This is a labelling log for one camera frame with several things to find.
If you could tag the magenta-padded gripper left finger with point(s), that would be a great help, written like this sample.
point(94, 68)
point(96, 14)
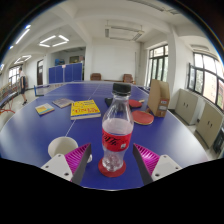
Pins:
point(77, 156)

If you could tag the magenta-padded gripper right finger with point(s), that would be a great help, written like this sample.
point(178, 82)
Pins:
point(148, 157)

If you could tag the clear red-labelled drink bottle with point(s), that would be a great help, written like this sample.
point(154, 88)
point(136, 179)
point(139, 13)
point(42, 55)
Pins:
point(116, 140)

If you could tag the white mug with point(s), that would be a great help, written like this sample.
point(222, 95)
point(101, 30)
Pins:
point(61, 146)

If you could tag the red table tennis paddle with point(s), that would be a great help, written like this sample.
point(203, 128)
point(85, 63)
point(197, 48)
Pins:
point(142, 117)
point(135, 103)

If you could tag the grey thin book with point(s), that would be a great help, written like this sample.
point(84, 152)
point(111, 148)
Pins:
point(62, 102)

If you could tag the small yellow and blue book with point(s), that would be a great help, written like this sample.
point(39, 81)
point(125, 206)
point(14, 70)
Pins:
point(44, 108)

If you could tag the brown cardboard box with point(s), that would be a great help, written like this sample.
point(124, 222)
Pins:
point(158, 96)

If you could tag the beige cabinet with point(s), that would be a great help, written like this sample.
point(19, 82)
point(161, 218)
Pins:
point(186, 106)
point(208, 125)

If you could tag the blue-framed court barrier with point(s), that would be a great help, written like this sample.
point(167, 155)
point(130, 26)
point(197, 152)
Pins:
point(35, 90)

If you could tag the brown armchair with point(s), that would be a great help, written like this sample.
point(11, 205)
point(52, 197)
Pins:
point(128, 78)
point(95, 77)

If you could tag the blue partition panels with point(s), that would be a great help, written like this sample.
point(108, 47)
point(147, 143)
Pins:
point(65, 73)

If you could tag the blue red-legged table tennis table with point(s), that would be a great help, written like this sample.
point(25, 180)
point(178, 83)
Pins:
point(8, 99)

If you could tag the black-framed window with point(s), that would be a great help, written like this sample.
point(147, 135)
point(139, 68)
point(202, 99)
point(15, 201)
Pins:
point(157, 66)
point(206, 81)

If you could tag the person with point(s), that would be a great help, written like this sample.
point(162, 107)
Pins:
point(22, 83)

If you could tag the dark door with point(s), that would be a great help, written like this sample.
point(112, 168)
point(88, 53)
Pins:
point(40, 71)

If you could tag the shelf unit with books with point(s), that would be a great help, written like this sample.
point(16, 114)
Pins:
point(8, 90)

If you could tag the ceiling strip lights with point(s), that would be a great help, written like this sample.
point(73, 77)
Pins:
point(47, 39)

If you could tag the white ceiling air conditioner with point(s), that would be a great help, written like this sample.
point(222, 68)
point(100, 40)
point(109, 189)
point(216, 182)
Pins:
point(123, 33)

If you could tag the blue wall poster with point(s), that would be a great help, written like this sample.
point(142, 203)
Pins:
point(60, 62)

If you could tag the framed wall picture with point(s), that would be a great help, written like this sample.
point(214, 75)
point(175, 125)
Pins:
point(76, 59)

